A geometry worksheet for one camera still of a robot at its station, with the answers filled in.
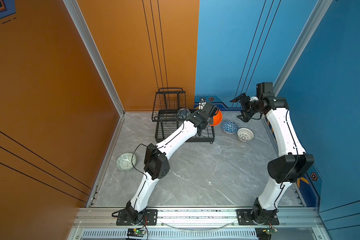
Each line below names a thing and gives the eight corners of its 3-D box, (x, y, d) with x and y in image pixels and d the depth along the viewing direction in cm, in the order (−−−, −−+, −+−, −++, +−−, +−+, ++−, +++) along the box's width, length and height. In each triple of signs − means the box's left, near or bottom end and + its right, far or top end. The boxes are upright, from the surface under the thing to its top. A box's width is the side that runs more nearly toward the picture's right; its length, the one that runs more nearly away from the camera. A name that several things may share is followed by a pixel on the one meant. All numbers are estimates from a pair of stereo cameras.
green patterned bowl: (117, 171, 91) (114, 167, 88) (121, 156, 98) (119, 152, 94) (134, 171, 91) (131, 167, 88) (137, 156, 98) (135, 152, 94)
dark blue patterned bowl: (223, 134, 109) (224, 130, 105) (221, 124, 115) (222, 120, 111) (237, 134, 109) (239, 130, 105) (234, 124, 115) (236, 120, 111)
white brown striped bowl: (238, 143, 104) (240, 139, 99) (235, 132, 110) (236, 127, 106) (253, 143, 103) (256, 139, 99) (249, 132, 110) (251, 127, 106)
